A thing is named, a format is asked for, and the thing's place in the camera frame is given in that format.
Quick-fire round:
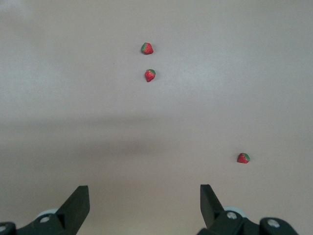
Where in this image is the red strawberry green cap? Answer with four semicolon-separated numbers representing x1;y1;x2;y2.
236;152;251;164
140;42;155;55
144;69;157;83

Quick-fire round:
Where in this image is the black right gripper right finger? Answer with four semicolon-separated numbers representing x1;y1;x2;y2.
197;184;260;235

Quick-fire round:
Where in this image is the brown table mat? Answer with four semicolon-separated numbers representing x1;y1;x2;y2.
0;0;313;235

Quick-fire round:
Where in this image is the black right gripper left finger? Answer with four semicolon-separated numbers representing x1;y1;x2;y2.
17;185;90;235

